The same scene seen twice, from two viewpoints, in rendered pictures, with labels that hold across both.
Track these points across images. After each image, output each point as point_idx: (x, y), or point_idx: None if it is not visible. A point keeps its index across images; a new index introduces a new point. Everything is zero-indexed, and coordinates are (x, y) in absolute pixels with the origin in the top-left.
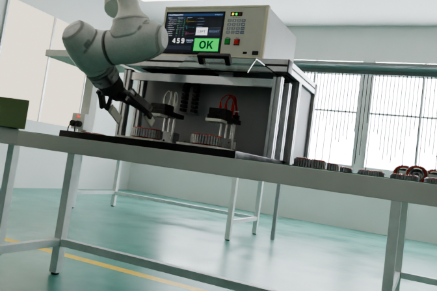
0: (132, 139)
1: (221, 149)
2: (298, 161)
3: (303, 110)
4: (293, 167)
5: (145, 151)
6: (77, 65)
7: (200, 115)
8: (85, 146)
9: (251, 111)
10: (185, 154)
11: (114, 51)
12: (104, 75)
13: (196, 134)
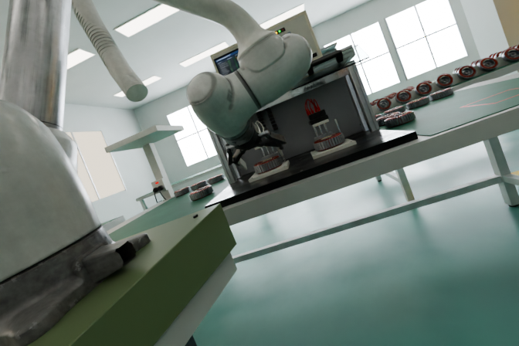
0: (294, 175)
1: (399, 137)
2: (395, 120)
3: None
4: (505, 113)
5: (325, 178)
6: (218, 130)
7: (280, 130)
8: (251, 208)
9: (321, 105)
10: (373, 160)
11: (266, 89)
12: (246, 126)
13: (323, 140)
